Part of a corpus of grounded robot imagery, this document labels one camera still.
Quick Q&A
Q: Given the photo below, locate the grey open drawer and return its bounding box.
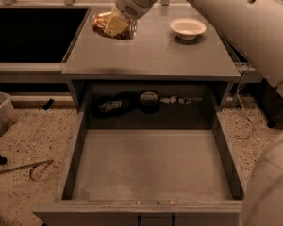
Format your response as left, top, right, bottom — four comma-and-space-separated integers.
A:
32, 81, 253, 226

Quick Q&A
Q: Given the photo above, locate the grey counter cabinet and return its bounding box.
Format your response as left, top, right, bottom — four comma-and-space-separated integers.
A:
61, 5, 242, 111

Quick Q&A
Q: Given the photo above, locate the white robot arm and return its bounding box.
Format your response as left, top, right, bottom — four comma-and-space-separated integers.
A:
105, 0, 283, 226

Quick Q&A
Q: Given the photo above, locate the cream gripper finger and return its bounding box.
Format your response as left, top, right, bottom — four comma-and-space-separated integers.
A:
104, 6, 129, 37

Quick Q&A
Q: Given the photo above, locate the crushed orange can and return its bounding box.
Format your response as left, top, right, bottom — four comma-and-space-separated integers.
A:
92, 12, 137, 40

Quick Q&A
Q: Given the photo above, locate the round black tape roll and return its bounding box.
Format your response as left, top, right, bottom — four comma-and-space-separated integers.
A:
140, 91, 159, 113

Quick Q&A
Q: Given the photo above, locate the clear plastic bin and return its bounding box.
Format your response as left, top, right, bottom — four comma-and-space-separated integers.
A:
0, 91, 18, 137

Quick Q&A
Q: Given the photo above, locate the white cable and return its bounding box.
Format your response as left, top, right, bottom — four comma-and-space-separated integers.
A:
229, 63, 256, 141

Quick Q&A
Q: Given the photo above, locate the metal rod on floor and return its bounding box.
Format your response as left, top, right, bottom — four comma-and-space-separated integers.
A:
0, 159, 54, 175

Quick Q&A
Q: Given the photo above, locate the small black block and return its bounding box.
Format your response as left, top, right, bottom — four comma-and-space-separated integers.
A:
43, 98, 54, 110

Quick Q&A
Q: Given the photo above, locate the white bowl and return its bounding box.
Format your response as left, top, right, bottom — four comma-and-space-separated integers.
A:
170, 18, 207, 40

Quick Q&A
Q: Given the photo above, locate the black bag behind drawer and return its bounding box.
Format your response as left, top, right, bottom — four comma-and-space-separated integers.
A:
90, 92, 139, 118

